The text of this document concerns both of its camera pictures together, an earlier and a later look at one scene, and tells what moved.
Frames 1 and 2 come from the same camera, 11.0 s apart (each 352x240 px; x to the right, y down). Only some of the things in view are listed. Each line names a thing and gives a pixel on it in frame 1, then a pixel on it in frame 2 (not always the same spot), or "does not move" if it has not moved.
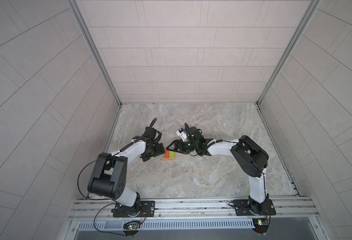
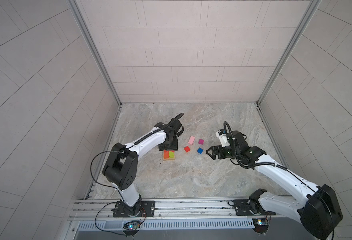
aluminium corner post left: x=76 y=7 does not move
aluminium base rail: x=92 y=214 does not move
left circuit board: x=132 y=225 does not move
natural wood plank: x=170 y=159 does not move
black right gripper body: x=187 y=146 -> x=226 y=152
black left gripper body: x=154 y=150 -> x=172 y=144
